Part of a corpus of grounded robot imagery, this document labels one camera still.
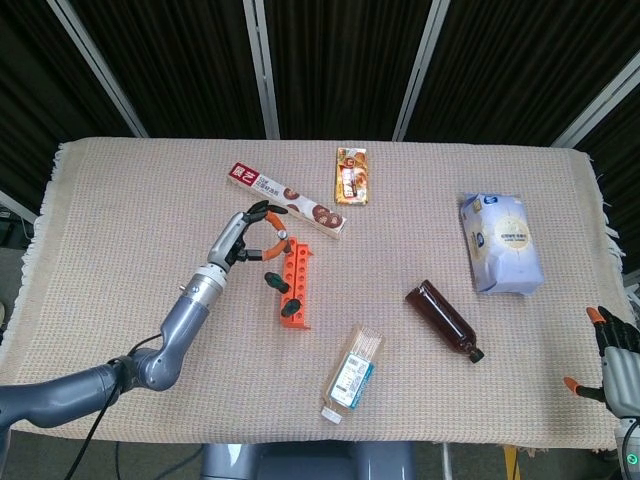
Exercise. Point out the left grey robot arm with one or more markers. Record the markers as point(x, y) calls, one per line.
point(180, 330)

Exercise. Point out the white partition frame post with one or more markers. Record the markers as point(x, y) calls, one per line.
point(100, 75)
point(262, 70)
point(420, 75)
point(595, 107)

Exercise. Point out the clear bottle with blue label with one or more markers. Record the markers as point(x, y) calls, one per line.
point(352, 375)

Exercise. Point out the orange screwdriver holder rack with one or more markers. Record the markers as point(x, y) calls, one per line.
point(300, 275)

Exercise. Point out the blue white tissue pack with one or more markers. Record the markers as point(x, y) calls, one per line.
point(505, 245)

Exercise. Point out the brown plastic bottle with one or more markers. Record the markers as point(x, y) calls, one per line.
point(440, 317)

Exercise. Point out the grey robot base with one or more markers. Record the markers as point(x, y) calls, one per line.
point(300, 462)

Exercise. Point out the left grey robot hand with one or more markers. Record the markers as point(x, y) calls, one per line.
point(227, 240)

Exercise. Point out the yellow snack box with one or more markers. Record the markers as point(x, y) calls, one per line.
point(352, 177)

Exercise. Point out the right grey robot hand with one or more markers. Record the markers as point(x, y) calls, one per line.
point(622, 375)

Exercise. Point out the dark ribbed partition panel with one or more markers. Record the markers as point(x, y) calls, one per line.
point(175, 65)
point(525, 65)
point(345, 65)
point(30, 100)

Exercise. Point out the white table leg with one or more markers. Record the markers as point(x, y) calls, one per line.
point(447, 462)

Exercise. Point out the beige woven tablecloth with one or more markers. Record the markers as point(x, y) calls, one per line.
point(150, 200)

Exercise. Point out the long white baking paper box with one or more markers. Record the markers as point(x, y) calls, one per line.
point(300, 202)

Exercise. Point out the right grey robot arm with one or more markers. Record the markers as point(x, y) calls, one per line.
point(631, 450)

